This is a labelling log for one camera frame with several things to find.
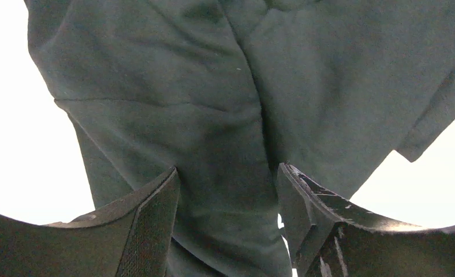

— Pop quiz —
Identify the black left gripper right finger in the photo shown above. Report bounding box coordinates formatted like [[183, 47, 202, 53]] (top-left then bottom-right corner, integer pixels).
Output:
[[277, 163, 455, 277]]

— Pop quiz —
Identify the black printed t-shirt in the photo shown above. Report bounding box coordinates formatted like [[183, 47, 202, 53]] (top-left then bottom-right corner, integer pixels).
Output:
[[25, 0, 455, 276]]

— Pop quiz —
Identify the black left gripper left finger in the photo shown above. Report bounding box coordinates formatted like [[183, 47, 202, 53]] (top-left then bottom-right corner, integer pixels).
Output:
[[0, 168, 180, 276]]

